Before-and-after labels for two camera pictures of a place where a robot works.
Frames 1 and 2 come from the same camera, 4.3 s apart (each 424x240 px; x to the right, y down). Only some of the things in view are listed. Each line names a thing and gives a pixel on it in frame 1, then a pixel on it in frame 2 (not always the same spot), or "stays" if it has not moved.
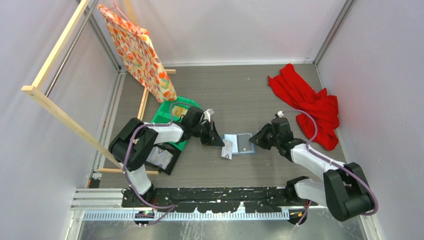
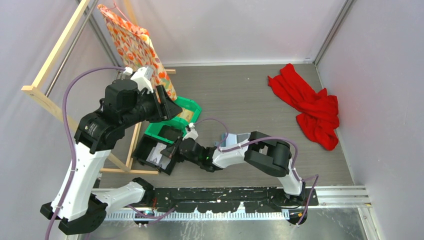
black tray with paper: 163,156 stays
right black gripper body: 276,141 -> 179,155
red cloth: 323,107 stays
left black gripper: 216,141 -> 168,108
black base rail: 257,199 stays
